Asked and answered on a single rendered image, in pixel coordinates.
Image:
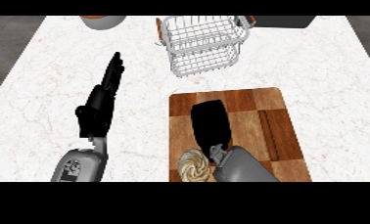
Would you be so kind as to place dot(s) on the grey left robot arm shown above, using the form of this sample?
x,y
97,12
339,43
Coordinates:
x,y
79,166

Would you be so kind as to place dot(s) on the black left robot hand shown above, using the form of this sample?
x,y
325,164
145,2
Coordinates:
x,y
101,104

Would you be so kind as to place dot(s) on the grey bowl with orange inside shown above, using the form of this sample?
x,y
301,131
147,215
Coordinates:
x,y
103,22

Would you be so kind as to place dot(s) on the beige swirled round cupcake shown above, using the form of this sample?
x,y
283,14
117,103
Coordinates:
x,y
194,166

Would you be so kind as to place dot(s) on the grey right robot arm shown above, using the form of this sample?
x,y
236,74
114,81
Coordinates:
x,y
240,166

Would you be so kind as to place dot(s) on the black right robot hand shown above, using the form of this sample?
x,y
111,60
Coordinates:
x,y
209,126

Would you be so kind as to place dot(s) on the dark grey appliance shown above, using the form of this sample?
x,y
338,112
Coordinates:
x,y
282,21

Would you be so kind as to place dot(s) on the brown checkered wooden cutting board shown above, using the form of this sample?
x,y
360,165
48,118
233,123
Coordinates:
x,y
251,126

